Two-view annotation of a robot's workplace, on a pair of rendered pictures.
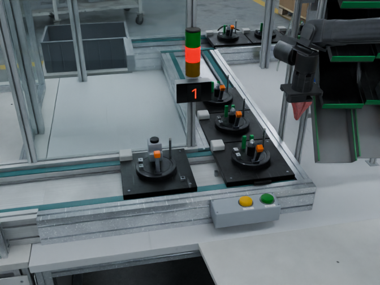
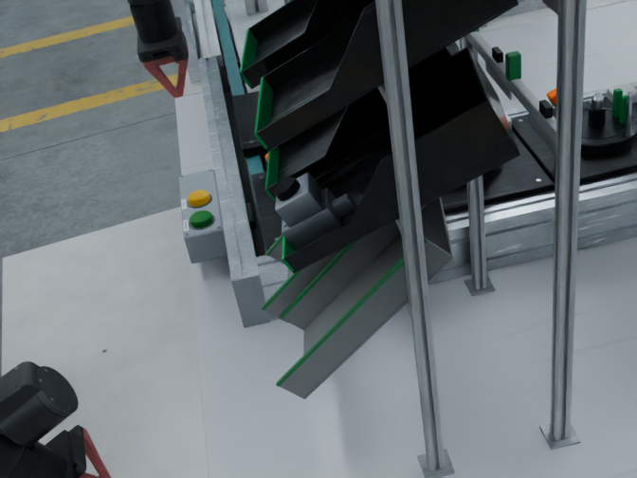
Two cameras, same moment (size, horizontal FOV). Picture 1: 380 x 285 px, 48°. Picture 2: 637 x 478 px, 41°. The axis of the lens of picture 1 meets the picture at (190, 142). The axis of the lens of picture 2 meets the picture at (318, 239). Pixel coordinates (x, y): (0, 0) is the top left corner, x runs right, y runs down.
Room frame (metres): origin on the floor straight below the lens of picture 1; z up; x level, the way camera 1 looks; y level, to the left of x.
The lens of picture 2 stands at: (1.40, -1.45, 1.77)
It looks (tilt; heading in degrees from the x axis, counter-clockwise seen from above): 36 degrees down; 97
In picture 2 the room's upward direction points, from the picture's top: 10 degrees counter-clockwise
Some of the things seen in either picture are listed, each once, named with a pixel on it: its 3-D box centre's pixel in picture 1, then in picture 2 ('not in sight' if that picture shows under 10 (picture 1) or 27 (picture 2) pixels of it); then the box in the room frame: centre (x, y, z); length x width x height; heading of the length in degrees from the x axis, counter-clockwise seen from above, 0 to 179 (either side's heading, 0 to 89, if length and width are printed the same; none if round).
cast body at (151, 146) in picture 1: (154, 146); not in sight; (1.21, 0.12, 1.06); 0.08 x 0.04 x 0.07; 11
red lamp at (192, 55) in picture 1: (193, 53); not in sight; (1.35, -0.01, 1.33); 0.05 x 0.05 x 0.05
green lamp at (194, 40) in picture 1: (193, 38); not in sight; (1.35, -0.01, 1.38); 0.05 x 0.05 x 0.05
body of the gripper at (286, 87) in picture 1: (302, 81); (155, 22); (1.09, -0.31, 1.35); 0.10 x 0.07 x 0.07; 101
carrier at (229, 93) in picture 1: (217, 91); (596, 113); (1.75, -0.12, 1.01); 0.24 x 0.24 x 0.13; 11
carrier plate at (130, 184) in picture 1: (156, 171); (294, 113); (1.20, 0.12, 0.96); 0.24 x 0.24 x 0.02; 11
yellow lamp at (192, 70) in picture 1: (192, 67); not in sight; (1.35, -0.01, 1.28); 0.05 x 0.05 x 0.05
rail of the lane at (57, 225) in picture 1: (182, 208); (228, 163); (1.07, 0.02, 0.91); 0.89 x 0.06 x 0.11; 101
